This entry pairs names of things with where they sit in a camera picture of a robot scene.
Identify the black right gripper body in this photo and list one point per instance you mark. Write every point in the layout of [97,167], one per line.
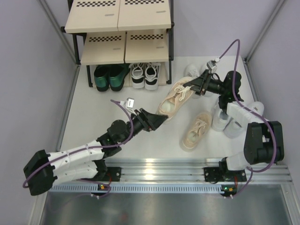
[210,85]

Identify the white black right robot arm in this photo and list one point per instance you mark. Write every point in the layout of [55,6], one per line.
[264,139]

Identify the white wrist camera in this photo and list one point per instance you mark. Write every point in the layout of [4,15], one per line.
[129,105]
[212,66]

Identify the black white sneaker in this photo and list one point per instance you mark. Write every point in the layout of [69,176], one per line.
[151,75]
[137,75]

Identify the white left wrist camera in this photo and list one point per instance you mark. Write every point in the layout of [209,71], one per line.
[129,105]

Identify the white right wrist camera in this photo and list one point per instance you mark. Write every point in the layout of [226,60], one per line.
[212,66]

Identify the white grey sneaker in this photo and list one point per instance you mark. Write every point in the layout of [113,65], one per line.
[192,71]
[206,69]

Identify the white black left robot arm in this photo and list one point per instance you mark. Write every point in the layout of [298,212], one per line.
[87,162]

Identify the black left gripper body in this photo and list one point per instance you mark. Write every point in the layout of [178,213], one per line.
[140,120]

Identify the beige lace sneaker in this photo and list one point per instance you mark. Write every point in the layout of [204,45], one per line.
[177,96]
[197,130]

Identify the green loafer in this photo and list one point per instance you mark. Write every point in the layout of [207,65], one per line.
[101,75]
[117,75]

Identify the white leather sneaker right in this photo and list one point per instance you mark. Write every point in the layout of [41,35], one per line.
[241,116]

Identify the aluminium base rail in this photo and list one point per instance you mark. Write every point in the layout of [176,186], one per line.
[174,177]

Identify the aluminium frame post right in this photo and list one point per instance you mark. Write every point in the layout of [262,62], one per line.
[263,32]

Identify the white leather sneaker left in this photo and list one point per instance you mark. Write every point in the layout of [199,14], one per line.
[220,118]

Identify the black beige shoe shelf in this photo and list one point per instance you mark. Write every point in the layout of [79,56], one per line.
[110,32]

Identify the aluminium frame post left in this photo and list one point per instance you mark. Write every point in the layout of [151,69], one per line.
[53,20]

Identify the white leather sneaker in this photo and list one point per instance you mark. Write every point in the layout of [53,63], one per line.
[241,116]
[220,118]

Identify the aluminium frame post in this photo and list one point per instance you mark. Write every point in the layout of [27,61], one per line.
[263,32]
[53,20]

